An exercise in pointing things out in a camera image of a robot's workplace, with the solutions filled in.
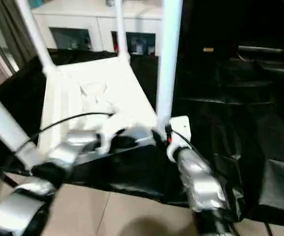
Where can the white plastic table top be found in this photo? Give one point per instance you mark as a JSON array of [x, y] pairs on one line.
[[95, 98]]

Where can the white plastic table leg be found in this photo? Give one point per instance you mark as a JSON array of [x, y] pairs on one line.
[[37, 37], [4, 118], [168, 61], [121, 29]]

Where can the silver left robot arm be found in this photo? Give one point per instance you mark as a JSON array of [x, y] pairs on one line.
[[68, 147]]

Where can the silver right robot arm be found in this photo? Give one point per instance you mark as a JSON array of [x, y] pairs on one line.
[[200, 177]]

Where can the black mat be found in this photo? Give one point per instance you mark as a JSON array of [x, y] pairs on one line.
[[242, 110]]

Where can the small white jar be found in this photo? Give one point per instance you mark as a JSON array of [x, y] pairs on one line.
[[151, 50]]

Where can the small tan tag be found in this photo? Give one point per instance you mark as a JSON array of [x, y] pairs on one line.
[[208, 49]]

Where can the small red item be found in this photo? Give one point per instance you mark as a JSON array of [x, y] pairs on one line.
[[114, 43]]

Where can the black work table leg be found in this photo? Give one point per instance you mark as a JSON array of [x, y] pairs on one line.
[[7, 180]]

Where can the white cabinet with glass doors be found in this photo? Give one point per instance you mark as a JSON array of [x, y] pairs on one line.
[[95, 22]]

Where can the long black bar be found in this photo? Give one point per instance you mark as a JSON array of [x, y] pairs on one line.
[[267, 50]]

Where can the dark patterned small object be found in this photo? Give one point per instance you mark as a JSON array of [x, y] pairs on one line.
[[109, 2]]

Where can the grey curtain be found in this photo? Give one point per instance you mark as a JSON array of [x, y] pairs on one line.
[[13, 29]]

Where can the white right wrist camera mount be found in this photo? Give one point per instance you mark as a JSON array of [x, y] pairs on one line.
[[181, 125]]

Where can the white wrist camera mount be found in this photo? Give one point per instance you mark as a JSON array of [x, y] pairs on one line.
[[112, 125], [181, 125]]

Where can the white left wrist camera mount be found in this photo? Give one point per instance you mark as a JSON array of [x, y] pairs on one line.
[[112, 125]]

